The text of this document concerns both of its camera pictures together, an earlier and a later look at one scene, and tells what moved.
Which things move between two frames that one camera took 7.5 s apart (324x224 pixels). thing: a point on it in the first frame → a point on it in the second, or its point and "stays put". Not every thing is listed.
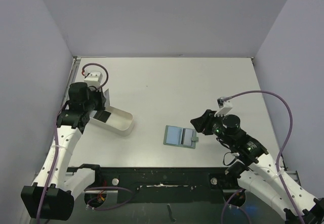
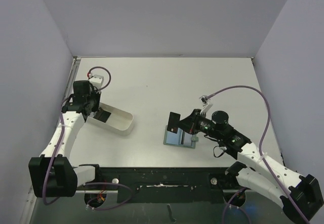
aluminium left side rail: [74, 63] stays put
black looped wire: [224, 156] → [213, 152]
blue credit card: [174, 135] stays put
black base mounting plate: [164, 185] stays put
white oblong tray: [120, 122] stays put
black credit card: [105, 101] → [173, 122]
